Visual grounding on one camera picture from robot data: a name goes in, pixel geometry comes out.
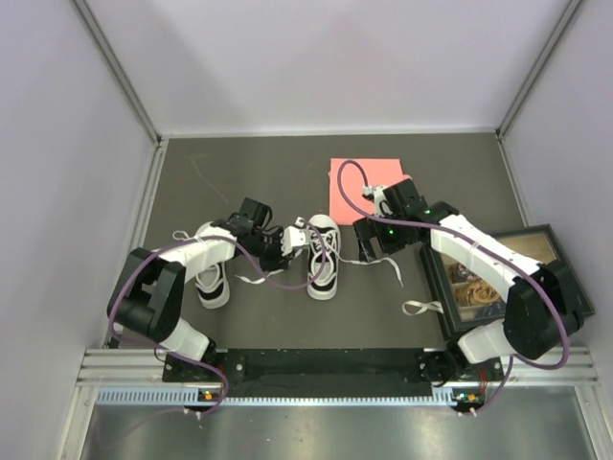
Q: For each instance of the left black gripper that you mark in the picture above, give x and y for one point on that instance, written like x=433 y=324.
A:
x=278 y=261

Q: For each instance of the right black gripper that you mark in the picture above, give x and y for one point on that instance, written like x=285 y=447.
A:
x=367 y=229

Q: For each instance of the black white sneaker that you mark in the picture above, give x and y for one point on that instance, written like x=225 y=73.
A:
x=213 y=287
x=323 y=261

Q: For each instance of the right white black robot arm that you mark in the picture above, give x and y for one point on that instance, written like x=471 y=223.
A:
x=449 y=232

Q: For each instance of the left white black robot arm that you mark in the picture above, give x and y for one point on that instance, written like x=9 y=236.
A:
x=147 y=299

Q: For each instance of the pink folded cloth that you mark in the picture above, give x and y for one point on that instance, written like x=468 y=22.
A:
x=379 y=171

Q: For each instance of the loose white shoelace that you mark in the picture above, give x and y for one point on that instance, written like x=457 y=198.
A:
x=414 y=308

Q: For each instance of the black glass-lid display box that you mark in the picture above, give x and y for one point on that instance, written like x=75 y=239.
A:
x=474 y=292

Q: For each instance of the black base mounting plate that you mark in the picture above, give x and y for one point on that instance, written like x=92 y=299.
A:
x=345 y=373

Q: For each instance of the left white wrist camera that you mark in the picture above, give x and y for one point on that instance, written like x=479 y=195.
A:
x=295 y=237

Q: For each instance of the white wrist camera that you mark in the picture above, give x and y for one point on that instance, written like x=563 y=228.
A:
x=375 y=194
x=295 y=237

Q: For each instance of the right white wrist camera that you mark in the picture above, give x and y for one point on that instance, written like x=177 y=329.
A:
x=375 y=194

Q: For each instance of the aluminium extrusion rail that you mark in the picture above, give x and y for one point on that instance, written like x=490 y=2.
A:
x=140 y=367

